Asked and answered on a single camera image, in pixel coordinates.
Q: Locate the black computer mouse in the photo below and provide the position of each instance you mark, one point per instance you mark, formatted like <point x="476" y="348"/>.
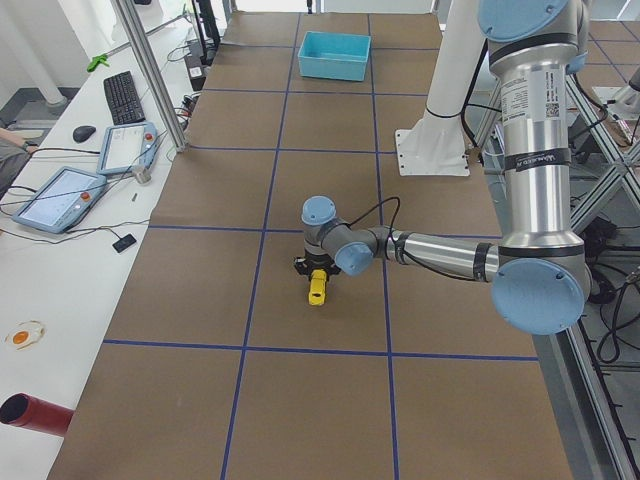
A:
<point x="82" y="133"/>

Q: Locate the green plastic toy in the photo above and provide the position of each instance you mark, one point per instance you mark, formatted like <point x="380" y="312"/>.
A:
<point x="97" y="61"/>

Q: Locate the light blue plastic bin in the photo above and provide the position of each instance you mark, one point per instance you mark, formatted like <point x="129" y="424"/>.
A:
<point x="335" y="56"/>

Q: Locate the teach pendant tablet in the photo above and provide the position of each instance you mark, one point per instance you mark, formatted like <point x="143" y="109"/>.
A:
<point x="125" y="146"/>
<point x="62" y="201"/>

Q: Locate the black keyboard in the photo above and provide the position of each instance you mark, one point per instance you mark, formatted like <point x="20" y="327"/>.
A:
<point x="122" y="99"/>

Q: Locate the lower teach pendant tablet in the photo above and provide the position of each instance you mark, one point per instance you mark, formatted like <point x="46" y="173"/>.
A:
<point x="62" y="201"/>

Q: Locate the fried egg toy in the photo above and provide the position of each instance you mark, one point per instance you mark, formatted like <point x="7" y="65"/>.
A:
<point x="25" y="334"/>

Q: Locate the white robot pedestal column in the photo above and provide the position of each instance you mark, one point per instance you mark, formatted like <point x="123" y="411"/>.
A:
<point x="458" y="55"/>

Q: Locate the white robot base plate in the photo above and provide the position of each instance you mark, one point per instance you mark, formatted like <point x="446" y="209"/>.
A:
<point x="427" y="152"/>

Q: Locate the upper teach pendant tablet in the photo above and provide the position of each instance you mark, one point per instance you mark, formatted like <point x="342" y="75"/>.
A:
<point x="125" y="146"/>

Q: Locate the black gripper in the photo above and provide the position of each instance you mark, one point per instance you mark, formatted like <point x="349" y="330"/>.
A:
<point x="316" y="262"/>

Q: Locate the yellow beetle toy car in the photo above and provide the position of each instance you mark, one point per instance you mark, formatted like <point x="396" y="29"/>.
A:
<point x="317" y="287"/>

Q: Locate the grey aluminium frame post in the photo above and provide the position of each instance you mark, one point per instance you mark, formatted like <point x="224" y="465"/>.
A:
<point x="145" y="58"/>

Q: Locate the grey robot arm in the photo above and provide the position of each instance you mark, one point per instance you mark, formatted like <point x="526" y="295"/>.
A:
<point x="537" y="272"/>

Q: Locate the red cylinder tube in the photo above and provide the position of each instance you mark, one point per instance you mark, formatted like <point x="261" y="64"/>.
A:
<point x="28" y="412"/>

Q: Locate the black small device on desk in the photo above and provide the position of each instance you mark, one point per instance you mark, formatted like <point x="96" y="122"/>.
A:
<point x="123" y="243"/>

